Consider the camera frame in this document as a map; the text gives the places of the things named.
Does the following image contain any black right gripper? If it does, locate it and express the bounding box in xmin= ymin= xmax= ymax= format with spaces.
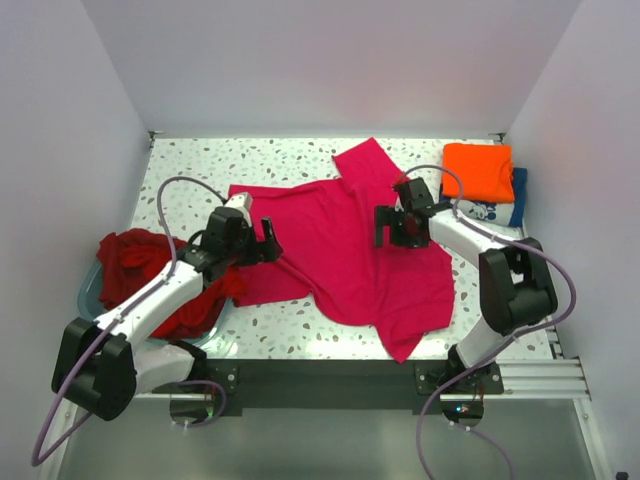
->
xmin=373 ymin=205 xmax=428 ymax=250

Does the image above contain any blue grey cartoon t shirt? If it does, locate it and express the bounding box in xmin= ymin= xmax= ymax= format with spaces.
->
xmin=458 ymin=167 xmax=528 ymax=228

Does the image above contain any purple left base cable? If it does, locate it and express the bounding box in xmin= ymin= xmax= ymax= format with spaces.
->
xmin=172 ymin=379 xmax=227 ymax=429

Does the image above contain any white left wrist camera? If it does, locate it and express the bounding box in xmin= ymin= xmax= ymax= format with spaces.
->
xmin=224 ymin=192 xmax=253 ymax=225

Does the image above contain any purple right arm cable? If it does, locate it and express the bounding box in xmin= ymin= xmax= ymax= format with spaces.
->
xmin=392 ymin=164 xmax=576 ymax=351

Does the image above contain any orange folded t shirt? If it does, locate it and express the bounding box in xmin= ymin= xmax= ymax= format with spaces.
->
xmin=443 ymin=143 xmax=515 ymax=203

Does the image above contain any pink t shirt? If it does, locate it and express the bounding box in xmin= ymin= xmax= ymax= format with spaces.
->
xmin=230 ymin=139 xmax=455 ymax=363

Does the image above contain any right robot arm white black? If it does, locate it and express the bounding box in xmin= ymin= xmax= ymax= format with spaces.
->
xmin=374 ymin=178 xmax=558 ymax=393

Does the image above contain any teal plastic basket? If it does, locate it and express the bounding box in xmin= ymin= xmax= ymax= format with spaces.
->
xmin=77 ymin=260 xmax=237 ymax=355

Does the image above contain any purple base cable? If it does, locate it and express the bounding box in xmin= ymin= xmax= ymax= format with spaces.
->
xmin=172 ymin=379 xmax=227 ymax=429
xmin=417 ymin=367 xmax=516 ymax=480

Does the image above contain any red t shirt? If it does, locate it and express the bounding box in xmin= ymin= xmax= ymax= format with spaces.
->
xmin=96 ymin=228 xmax=248 ymax=340

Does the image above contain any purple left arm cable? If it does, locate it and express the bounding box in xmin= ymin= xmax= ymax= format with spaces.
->
xmin=31 ymin=176 xmax=236 ymax=467

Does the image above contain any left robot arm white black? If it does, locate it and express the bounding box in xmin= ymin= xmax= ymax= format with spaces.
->
xmin=51 ymin=206 xmax=282 ymax=421

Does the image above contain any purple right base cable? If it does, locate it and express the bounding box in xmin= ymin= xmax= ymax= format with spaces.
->
xmin=417 ymin=367 xmax=516 ymax=480

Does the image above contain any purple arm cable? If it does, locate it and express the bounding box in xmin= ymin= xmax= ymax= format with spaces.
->
xmin=392 ymin=164 xmax=576 ymax=351
xmin=31 ymin=176 xmax=236 ymax=467

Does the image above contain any black metal base frame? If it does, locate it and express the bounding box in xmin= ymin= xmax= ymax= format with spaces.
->
xmin=149 ymin=357 xmax=504 ymax=421

